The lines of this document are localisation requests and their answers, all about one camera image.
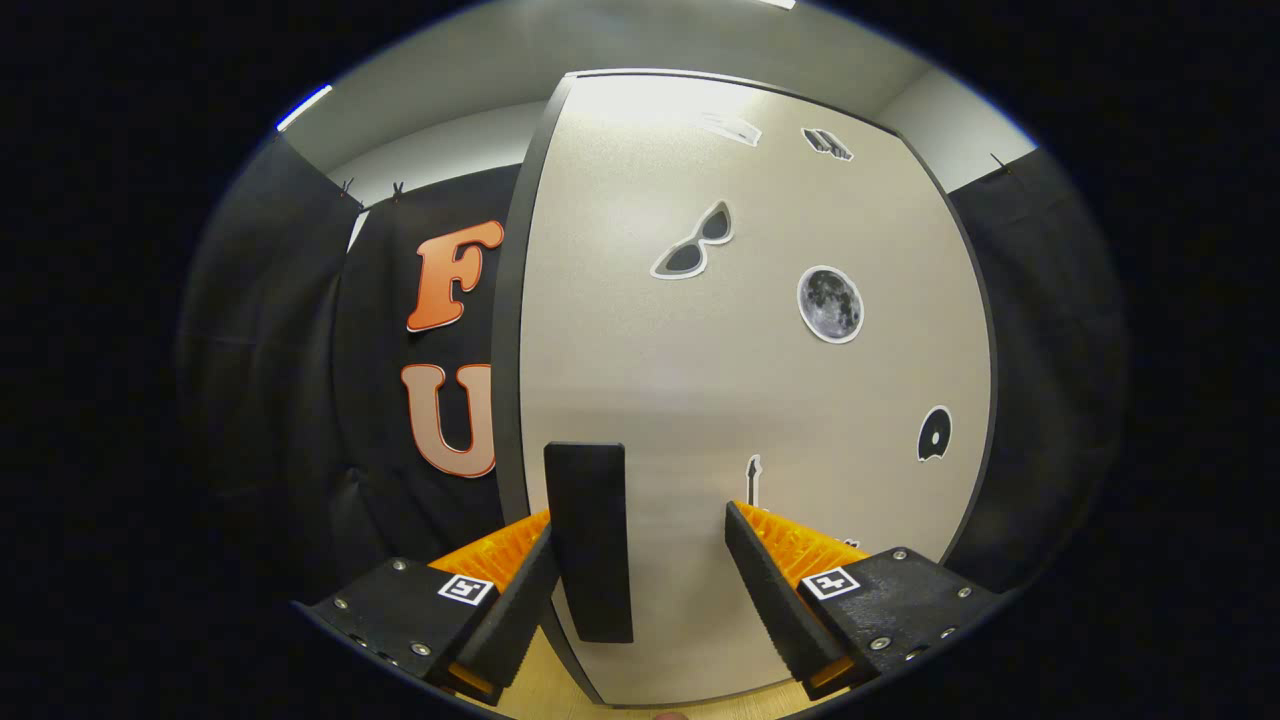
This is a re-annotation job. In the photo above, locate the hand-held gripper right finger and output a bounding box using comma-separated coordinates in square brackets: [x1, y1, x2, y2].
[722, 500, 1004, 701]

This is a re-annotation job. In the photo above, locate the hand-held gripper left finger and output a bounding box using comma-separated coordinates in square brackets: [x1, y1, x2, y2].
[290, 508, 561, 706]

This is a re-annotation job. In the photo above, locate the black door handle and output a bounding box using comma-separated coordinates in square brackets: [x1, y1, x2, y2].
[543, 441, 635, 644]

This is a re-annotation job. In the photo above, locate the beige shoe cabinet door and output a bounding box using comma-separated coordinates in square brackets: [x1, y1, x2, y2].
[518, 72, 993, 706]

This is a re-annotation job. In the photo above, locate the grey shoe cabinet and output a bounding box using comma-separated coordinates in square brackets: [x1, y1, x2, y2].
[490, 68, 1001, 709]

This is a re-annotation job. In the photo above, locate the black backdrop cloth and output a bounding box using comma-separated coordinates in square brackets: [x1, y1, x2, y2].
[175, 130, 1131, 611]

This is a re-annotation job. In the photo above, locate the narrow ceiling light strip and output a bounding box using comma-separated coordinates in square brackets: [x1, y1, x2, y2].
[275, 83, 334, 133]

